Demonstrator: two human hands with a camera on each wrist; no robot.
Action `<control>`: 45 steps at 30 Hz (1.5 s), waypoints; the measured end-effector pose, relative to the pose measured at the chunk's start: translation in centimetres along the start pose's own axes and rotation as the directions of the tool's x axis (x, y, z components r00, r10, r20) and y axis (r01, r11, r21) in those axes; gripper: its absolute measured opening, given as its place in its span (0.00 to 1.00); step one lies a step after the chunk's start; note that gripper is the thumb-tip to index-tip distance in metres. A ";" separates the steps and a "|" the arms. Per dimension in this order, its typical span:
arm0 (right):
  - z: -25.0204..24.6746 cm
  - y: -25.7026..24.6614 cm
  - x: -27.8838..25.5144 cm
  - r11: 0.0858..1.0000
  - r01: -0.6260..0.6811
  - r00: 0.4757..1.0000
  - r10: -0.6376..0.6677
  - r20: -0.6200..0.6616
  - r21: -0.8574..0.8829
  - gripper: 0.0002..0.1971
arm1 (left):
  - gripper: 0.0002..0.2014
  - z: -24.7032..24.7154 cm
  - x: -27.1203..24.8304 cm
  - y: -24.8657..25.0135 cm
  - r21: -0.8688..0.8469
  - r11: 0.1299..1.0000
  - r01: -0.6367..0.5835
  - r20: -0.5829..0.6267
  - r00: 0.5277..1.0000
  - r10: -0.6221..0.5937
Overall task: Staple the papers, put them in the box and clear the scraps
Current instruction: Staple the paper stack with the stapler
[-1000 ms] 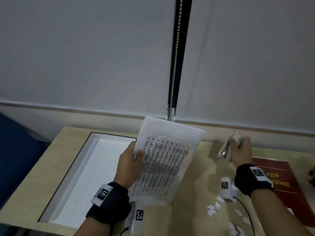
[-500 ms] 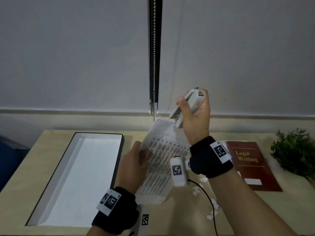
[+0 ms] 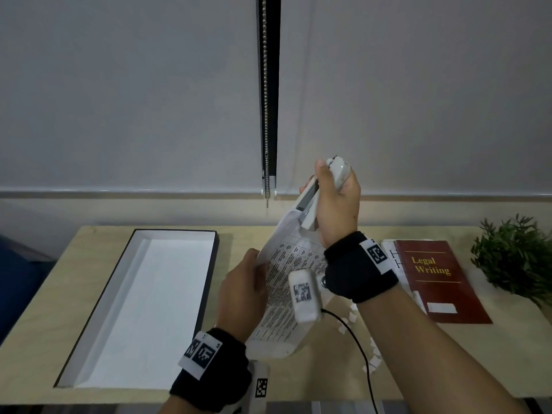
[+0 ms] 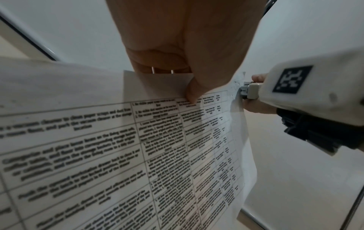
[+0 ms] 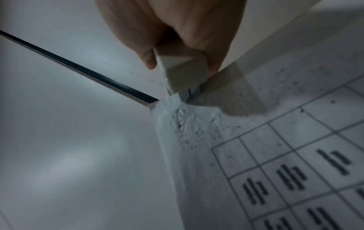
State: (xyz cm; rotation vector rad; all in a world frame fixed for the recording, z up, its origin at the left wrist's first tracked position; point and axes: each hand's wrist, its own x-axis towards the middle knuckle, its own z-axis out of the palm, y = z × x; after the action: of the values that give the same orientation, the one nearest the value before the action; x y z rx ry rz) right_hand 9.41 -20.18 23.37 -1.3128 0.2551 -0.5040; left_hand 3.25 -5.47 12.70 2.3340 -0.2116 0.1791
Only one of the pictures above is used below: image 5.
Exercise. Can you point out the person's right hand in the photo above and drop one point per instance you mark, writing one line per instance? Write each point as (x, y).
(193, 22)

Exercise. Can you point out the grey stapler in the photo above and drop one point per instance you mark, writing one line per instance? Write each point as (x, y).
(184, 72)

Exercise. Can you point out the stack of printed paper sheets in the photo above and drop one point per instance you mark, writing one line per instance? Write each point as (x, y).
(270, 157)

